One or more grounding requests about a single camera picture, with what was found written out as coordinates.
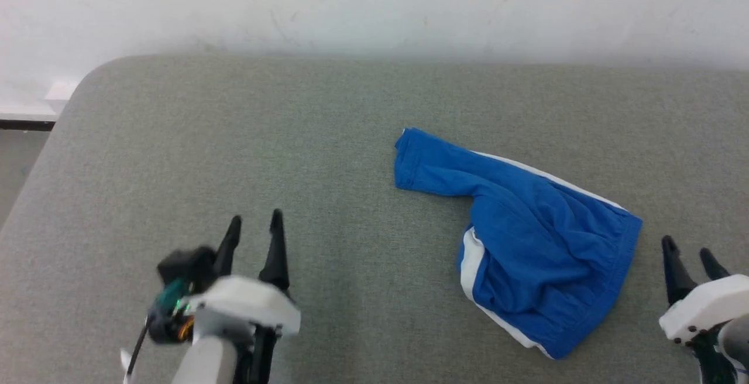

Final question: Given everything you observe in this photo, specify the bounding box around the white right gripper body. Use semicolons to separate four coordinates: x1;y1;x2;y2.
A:
659;274;749;346

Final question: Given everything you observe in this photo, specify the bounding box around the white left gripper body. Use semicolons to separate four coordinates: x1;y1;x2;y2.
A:
180;275;303;345

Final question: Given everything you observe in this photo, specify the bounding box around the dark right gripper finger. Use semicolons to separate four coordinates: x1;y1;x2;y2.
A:
661;235;698;307
699;248;731;283

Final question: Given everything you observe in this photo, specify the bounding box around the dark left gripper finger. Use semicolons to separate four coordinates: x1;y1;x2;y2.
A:
212;215;243;277
259;208;291;298

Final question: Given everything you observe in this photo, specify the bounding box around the blue garment with white trim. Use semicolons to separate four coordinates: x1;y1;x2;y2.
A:
393;127;644;361

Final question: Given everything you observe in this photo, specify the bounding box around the grey fabric sofa seat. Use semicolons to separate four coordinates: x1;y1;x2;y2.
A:
0;53;749;384

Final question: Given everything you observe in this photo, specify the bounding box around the thin black cable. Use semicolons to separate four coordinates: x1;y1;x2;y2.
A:
125;321;150;376

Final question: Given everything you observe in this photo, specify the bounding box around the white wall skirting board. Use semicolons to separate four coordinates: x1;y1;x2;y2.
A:
0;78;81;132

